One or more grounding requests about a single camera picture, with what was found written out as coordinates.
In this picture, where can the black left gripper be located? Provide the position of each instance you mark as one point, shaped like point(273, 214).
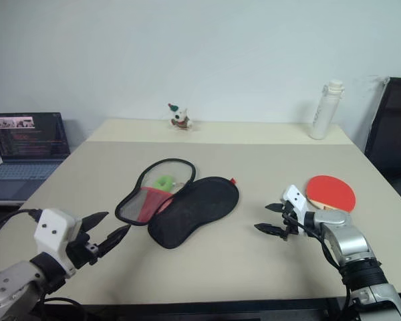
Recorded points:
point(80, 250)

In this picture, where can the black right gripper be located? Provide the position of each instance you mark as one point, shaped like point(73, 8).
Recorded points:
point(290, 227)

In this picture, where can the red table tennis paddle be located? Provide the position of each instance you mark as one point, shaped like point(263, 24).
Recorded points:
point(331, 190)

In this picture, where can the red black paddle case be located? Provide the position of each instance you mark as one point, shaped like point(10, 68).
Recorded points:
point(194, 207)

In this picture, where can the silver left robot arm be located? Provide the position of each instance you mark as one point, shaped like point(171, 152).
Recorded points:
point(6, 287)

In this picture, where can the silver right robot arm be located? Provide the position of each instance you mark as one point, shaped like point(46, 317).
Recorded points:
point(351, 244)

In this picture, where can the white water bottle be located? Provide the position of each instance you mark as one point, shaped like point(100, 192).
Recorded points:
point(324, 113)

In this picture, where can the open blue laptop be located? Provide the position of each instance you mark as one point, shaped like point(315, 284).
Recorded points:
point(26, 140)

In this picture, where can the small white plush dog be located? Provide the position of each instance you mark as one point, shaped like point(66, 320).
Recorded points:
point(178, 118)

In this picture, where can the black office chair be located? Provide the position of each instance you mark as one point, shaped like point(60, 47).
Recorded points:
point(394, 133)

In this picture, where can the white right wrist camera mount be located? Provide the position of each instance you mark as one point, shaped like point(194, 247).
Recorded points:
point(295, 197)

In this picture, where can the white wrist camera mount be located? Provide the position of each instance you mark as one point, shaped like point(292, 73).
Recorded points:
point(51, 230)
point(295, 197)

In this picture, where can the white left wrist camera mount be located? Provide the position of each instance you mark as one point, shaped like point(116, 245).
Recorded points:
point(51, 230)

